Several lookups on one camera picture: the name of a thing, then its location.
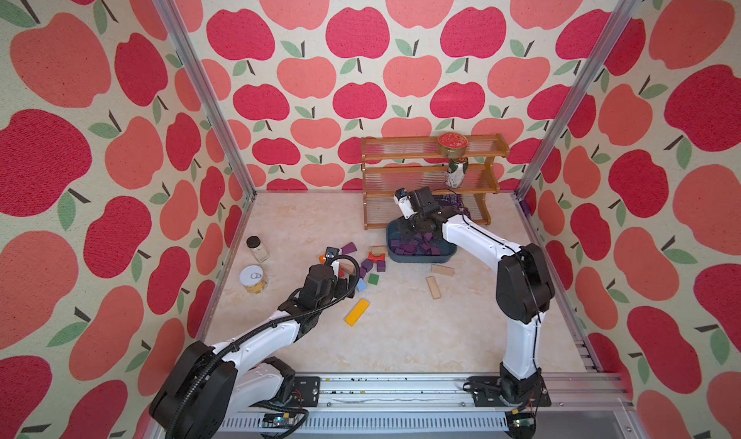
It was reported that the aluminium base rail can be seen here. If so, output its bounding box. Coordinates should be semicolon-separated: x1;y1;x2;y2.
144;371;644;439

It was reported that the natural wood long block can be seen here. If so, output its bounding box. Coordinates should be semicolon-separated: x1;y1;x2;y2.
426;276;442;300

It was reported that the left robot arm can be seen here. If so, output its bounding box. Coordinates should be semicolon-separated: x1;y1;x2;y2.
149;248;361;438

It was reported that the wooden three-tier shelf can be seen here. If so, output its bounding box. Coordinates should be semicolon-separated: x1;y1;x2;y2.
361;134;509;230

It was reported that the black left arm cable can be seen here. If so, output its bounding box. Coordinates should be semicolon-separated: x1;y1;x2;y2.
164;255;361;439

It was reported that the purple snack bag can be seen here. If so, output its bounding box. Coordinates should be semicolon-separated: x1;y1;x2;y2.
435;194;471;217

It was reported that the purple wedge block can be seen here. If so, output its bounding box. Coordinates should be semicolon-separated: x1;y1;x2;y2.
342;242;357;255

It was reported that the aluminium frame post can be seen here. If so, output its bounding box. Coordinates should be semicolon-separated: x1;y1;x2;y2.
152;0;257;203
513;0;644;205

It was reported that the glass jar black lid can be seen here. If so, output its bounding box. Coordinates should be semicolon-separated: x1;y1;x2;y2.
246;236;269;263

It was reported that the yellow long block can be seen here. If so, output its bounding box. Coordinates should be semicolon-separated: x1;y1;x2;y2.
345;298;371;327

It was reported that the natural wood cube block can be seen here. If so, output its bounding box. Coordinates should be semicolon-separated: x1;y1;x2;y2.
370;245;388;256

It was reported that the red arch block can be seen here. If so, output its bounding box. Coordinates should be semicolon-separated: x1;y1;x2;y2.
369;252;386;263

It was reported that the right aluminium frame post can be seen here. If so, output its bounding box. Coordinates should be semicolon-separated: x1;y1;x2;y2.
513;0;644;205

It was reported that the red lidded tin can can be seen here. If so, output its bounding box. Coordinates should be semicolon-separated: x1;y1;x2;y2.
437;132;469;159

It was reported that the teal plastic storage bin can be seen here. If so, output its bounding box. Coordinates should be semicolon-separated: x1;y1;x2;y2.
386;219;457;263

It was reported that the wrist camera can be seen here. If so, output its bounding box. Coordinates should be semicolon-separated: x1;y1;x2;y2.
323;247;341;263
394;188;416;219

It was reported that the small green white bottle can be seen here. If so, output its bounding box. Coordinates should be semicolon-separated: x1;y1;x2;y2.
446;157;469;189

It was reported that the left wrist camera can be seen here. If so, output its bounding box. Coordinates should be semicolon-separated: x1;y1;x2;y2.
323;247;341;263

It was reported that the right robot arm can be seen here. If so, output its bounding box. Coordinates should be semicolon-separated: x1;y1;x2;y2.
394;186;555;406

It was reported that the left aluminium frame post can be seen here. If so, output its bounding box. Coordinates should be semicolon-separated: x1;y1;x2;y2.
152;0;257;203

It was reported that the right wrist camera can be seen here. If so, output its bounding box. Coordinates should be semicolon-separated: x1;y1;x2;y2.
394;188;416;219

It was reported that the yellow can white lid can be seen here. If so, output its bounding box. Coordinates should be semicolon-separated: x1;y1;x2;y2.
239;265;267;294

